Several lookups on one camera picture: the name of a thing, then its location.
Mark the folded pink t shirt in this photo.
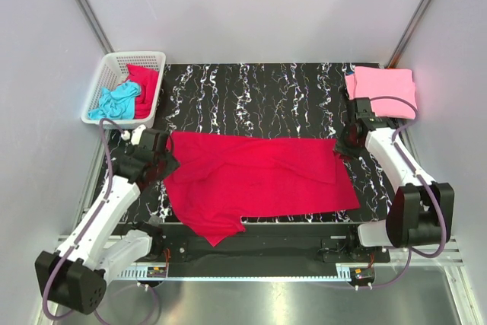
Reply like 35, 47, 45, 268
345, 66, 417, 119

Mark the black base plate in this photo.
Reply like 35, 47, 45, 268
161, 223, 390, 281

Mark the white plastic basket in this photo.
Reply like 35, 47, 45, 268
81, 51, 166, 129

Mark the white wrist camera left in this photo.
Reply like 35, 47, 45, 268
121, 125, 147, 145

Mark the red t shirt in basket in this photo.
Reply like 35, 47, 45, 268
126, 64, 159, 119

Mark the cyan t shirt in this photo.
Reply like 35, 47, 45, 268
88, 81, 142, 120

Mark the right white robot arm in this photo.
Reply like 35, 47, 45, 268
335, 97, 455, 262

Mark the red t shirt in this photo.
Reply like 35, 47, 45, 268
164, 132, 360, 246
126, 64, 159, 119

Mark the aluminium rail frame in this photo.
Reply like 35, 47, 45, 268
36, 202, 486, 325

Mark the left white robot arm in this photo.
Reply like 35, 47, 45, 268
34, 126, 180, 320

